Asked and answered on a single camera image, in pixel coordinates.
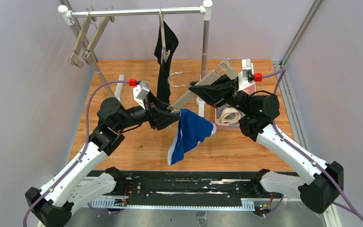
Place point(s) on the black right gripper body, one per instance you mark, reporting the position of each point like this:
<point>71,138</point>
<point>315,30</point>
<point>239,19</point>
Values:
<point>232,89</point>

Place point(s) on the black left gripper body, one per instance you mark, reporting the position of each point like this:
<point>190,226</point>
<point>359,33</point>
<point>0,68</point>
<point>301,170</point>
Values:
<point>153,114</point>

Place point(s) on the grey white underwear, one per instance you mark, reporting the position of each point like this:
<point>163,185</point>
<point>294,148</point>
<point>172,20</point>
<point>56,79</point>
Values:
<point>227,115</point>

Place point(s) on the beige hanger with blue underwear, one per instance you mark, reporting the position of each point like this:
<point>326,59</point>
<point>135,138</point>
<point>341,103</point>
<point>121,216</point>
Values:
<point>222,74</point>

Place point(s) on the black underwear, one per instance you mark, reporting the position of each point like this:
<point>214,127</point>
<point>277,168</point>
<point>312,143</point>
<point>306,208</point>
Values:
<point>171,42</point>

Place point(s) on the blue underwear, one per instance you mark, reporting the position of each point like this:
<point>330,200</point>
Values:
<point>192,130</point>

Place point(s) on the beige hanger with black underwear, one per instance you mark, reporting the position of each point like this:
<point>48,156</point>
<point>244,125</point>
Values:
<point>165,53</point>

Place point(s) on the beige clip hanger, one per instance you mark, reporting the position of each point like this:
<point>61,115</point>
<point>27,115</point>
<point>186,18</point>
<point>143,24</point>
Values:
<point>97,35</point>

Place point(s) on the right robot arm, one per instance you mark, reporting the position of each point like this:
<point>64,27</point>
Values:
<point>317,184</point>

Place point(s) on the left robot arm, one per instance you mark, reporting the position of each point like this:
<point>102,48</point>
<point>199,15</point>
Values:
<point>56,201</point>

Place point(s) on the empty beige hanger left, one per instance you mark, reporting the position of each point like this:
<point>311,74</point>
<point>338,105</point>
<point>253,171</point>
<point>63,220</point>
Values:
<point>78,57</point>

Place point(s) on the pink plastic basket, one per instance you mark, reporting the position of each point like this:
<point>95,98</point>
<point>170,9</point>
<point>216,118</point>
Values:
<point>230,127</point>

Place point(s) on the metal clothes rack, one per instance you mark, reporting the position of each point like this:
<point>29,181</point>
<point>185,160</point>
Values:
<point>144,12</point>

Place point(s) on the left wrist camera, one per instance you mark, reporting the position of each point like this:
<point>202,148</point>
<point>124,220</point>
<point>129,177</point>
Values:
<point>140,92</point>

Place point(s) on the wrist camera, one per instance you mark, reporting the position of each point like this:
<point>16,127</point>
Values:
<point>246,77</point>
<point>140,92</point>

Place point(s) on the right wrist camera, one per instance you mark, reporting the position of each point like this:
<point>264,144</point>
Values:
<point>246,77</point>

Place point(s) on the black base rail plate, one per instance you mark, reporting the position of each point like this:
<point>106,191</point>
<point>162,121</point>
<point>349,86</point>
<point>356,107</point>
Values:
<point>187,190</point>

